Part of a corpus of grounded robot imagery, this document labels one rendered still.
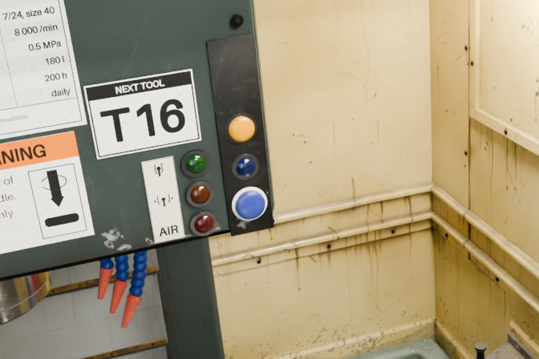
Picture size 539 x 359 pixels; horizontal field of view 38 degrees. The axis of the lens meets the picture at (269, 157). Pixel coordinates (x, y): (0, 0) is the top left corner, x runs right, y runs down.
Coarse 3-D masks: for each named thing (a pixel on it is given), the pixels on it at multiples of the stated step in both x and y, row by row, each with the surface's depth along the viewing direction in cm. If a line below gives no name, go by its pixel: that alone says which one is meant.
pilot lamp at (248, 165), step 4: (240, 160) 75; (244, 160) 75; (248, 160) 76; (252, 160) 76; (240, 164) 75; (244, 164) 75; (248, 164) 76; (252, 164) 76; (236, 168) 76; (240, 168) 76; (244, 168) 76; (248, 168) 76; (252, 168) 76; (240, 172) 76; (244, 172) 76; (248, 172) 76; (252, 172) 76; (244, 176) 76
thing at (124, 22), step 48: (96, 0) 67; (144, 0) 68; (192, 0) 69; (240, 0) 71; (96, 48) 69; (144, 48) 70; (192, 48) 71; (192, 144) 74; (96, 192) 73; (144, 192) 74; (96, 240) 75; (144, 240) 76
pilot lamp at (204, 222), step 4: (200, 216) 76; (204, 216) 76; (208, 216) 76; (196, 220) 76; (200, 220) 76; (204, 220) 76; (208, 220) 76; (212, 220) 77; (196, 224) 76; (200, 224) 76; (204, 224) 76; (208, 224) 77; (212, 224) 77; (196, 228) 77; (200, 228) 76; (204, 228) 77; (208, 228) 77; (200, 232) 77; (204, 232) 77
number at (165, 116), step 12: (156, 96) 71; (168, 96) 72; (180, 96) 72; (132, 108) 71; (144, 108) 71; (156, 108) 72; (168, 108) 72; (180, 108) 72; (132, 120) 71; (144, 120) 72; (156, 120) 72; (168, 120) 72; (180, 120) 73; (144, 132) 72; (156, 132) 72; (168, 132) 73; (180, 132) 73; (192, 132) 73
